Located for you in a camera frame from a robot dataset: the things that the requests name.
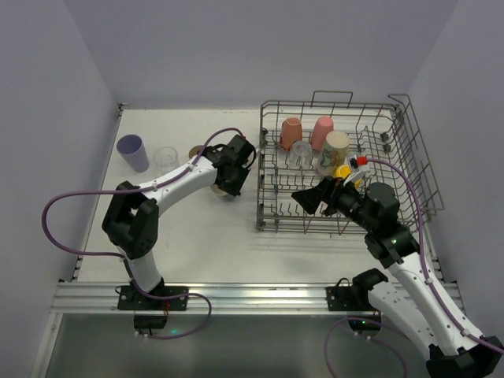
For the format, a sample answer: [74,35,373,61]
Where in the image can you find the yellow mug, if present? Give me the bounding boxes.
[333,164,362,189]

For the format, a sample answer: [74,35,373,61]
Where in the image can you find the beige plastic cup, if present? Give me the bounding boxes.
[188,145,203,159]

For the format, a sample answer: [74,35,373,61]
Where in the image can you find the clear textured glass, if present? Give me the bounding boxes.
[153,146,180,174]

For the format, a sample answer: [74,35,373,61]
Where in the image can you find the lavender plastic cup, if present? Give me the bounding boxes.
[116,134,150,172]

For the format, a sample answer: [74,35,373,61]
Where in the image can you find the blue mug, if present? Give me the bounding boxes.
[209,185,235,200]

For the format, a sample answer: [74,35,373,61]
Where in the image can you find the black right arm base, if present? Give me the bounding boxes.
[325,269,388,336]

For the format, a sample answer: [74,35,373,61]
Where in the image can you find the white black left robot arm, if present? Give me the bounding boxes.
[102,135,257,295]

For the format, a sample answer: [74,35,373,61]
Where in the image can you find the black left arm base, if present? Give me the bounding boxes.
[115,282,188,335]

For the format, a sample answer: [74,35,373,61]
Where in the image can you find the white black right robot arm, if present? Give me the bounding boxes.
[291,177,503,377]

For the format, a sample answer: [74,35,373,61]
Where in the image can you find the clear glass tumbler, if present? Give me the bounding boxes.
[287,140,313,169]

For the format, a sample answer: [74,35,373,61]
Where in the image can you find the cream seahorse mug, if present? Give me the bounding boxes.
[317,131,350,176]

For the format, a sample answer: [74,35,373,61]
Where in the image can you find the orange floral mug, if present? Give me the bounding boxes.
[280,117,302,151]

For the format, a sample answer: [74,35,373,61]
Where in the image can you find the pink plastic cup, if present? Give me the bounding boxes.
[309,117,334,151]

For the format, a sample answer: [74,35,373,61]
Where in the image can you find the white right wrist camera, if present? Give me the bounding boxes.
[344,155,371,185]

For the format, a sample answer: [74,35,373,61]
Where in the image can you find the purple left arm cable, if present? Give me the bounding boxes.
[41,126,247,300]

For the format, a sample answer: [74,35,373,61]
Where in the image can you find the grey wire dish rack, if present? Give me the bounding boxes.
[256,91,444,236]

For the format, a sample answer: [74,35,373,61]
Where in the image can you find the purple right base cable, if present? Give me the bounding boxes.
[323,314,414,378]

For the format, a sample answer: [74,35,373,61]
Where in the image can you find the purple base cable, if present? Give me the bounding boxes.
[113,281,213,340]
[323,314,414,378]

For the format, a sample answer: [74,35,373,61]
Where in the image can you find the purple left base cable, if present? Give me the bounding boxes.
[113,281,213,340]

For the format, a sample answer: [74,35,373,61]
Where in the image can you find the aluminium mounting rail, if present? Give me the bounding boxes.
[50,281,468,316]

